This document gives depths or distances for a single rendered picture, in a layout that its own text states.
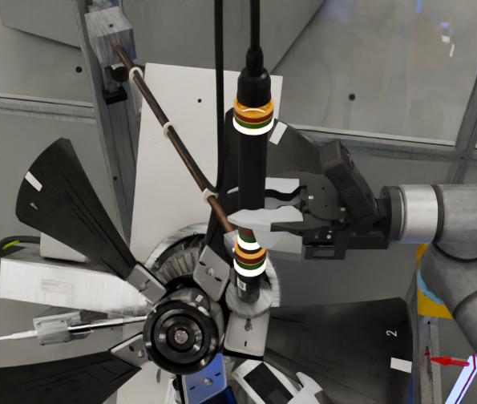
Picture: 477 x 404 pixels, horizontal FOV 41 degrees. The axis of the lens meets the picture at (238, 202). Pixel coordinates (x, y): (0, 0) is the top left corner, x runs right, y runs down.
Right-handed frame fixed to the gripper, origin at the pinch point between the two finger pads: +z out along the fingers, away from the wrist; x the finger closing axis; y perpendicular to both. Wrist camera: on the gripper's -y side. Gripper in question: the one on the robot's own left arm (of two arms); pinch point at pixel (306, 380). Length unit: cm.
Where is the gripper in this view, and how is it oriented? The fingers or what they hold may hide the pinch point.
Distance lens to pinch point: 100.3
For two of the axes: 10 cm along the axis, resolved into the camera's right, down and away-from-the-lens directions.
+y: -8.8, 4.1, -2.4
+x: 1.0, 6.4, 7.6
